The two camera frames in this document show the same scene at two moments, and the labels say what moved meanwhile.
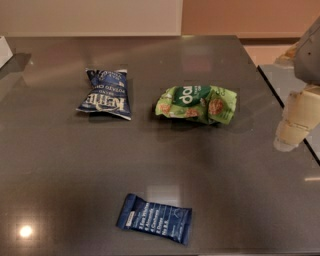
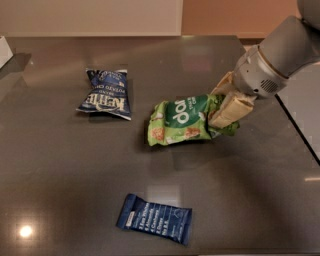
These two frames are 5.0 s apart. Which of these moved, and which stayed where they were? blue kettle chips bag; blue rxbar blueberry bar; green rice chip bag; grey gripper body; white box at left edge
Moved: grey gripper body; green rice chip bag
Stayed: white box at left edge; blue kettle chips bag; blue rxbar blueberry bar
